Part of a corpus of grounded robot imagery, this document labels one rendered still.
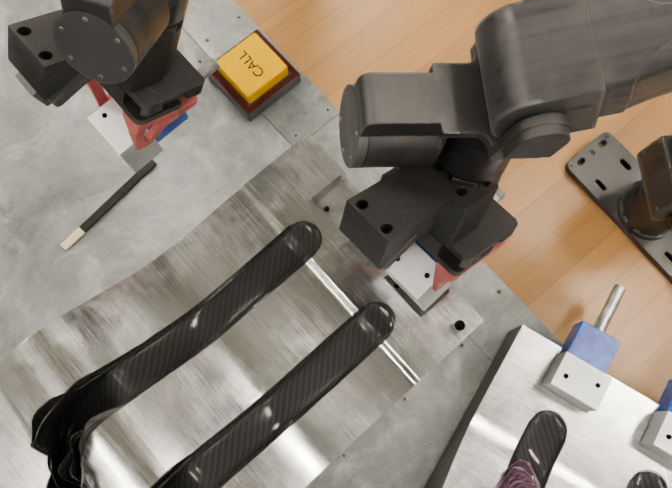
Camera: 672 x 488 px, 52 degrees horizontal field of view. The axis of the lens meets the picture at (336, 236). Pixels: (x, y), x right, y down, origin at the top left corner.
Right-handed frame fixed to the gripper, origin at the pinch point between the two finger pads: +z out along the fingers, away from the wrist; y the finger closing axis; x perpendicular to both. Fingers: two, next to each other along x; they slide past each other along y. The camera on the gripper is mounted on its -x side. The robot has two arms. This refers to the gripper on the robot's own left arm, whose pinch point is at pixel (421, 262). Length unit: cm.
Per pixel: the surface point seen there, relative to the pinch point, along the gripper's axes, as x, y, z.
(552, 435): 4.4, 18.5, 11.8
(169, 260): -15.5, -17.7, 8.0
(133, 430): -27.1, -5.6, 9.6
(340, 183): 2.8, -13.5, 4.1
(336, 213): 0.8, -11.5, 5.5
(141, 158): -13.2, -25.5, 1.6
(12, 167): -20.8, -42.0, 13.8
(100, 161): -12.8, -36.2, 12.2
